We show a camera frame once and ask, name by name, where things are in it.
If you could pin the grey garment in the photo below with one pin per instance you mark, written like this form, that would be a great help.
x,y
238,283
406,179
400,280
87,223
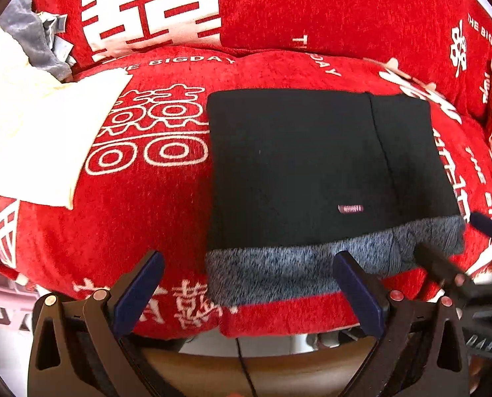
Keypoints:
x,y
30,33

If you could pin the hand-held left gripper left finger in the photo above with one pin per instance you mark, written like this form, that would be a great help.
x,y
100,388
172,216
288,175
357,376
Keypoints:
x,y
140,293

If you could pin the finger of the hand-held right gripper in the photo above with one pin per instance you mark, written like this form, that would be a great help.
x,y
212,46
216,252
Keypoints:
x,y
438,260
490,225

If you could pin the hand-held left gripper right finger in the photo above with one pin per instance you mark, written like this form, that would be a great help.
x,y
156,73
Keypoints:
x,y
360,293

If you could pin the black pants with grey lining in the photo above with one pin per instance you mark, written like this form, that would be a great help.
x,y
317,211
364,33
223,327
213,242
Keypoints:
x,y
291,165

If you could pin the white cloth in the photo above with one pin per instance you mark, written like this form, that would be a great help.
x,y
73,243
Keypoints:
x,y
35,124

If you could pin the pink plastic basket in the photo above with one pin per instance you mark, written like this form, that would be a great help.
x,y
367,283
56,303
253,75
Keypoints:
x,y
2,293

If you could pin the red printed sofa cover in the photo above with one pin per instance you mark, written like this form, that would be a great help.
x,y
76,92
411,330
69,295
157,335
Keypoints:
x,y
312,16

